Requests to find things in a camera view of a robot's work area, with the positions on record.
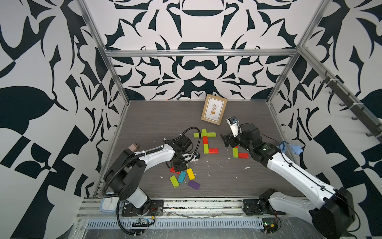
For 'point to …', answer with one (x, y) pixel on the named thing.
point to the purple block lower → (194, 184)
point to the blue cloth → (287, 148)
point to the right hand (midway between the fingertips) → (228, 128)
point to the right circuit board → (270, 225)
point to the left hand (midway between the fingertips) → (180, 159)
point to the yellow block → (190, 174)
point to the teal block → (181, 177)
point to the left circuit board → (143, 222)
